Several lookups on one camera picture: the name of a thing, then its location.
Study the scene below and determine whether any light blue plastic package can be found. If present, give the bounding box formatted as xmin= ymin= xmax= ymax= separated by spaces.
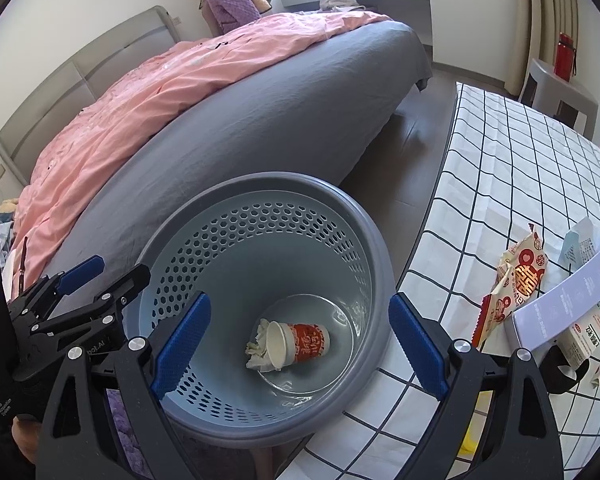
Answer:
xmin=558 ymin=217 xmax=600 ymax=274

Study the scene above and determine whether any purple fuzzy slipper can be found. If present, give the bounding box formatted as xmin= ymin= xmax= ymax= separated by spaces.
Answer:
xmin=106 ymin=389 xmax=152 ymax=479

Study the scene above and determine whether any operator hand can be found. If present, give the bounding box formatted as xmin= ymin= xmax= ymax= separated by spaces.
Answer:
xmin=12 ymin=417 xmax=42 ymax=464

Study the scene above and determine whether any white paper ball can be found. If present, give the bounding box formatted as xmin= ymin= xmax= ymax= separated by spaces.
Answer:
xmin=245 ymin=318 xmax=275 ymax=373

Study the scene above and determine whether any red white paper cup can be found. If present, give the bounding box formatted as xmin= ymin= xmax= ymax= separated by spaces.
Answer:
xmin=265 ymin=321 xmax=330 ymax=370

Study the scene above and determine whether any red snack wrapper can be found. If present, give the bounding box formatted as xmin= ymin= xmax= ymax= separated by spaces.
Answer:
xmin=471 ymin=223 xmax=548 ymax=348

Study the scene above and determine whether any clothes pile on sill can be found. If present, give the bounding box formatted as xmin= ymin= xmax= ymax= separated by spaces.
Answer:
xmin=318 ymin=0 xmax=365 ymax=12

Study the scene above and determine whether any black fabric band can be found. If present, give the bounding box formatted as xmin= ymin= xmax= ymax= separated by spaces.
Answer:
xmin=539 ymin=346 xmax=590 ymax=394

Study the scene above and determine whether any grey perforated trash basket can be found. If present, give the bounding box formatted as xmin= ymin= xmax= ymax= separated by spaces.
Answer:
xmin=124 ymin=172 xmax=394 ymax=448

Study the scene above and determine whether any grey plastic stool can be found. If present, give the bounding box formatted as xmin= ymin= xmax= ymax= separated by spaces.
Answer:
xmin=519 ymin=58 xmax=598 ymax=141

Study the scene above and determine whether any grey bed headboard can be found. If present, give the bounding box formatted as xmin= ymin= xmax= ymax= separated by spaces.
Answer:
xmin=0 ymin=6 xmax=181 ymax=186

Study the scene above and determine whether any long purple cardboard box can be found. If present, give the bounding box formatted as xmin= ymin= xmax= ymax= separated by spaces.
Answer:
xmin=504 ymin=251 xmax=600 ymax=351

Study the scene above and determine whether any red water bottle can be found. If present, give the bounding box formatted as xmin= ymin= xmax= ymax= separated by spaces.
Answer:
xmin=554 ymin=32 xmax=577 ymax=82

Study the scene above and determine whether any green white medicine box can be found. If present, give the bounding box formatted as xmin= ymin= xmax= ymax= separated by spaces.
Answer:
xmin=557 ymin=302 xmax=600 ymax=370

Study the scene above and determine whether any pink duvet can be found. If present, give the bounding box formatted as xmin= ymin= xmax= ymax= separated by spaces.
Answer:
xmin=12 ymin=11 xmax=386 ymax=288

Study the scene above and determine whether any yellow rimmed clear lid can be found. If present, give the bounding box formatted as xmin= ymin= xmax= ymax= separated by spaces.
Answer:
xmin=458 ymin=391 xmax=492 ymax=460

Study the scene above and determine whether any purple quilted bag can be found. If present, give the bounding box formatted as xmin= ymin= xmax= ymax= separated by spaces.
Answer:
xmin=199 ymin=0 xmax=272 ymax=37

